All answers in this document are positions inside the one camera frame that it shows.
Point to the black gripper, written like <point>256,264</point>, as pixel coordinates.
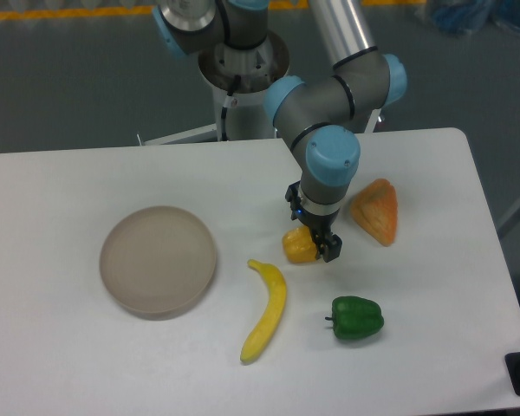
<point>318,218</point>

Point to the yellow bell pepper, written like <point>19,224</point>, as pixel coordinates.
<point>299,247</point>

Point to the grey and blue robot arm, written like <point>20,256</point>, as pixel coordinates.
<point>310,118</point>

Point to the green bell pepper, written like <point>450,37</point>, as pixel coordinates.
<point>354,318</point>

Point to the yellow banana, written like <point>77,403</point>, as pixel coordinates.
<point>261,335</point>

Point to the beige round plate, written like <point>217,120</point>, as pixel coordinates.
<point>157,262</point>

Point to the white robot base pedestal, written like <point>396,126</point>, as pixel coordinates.
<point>238,80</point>

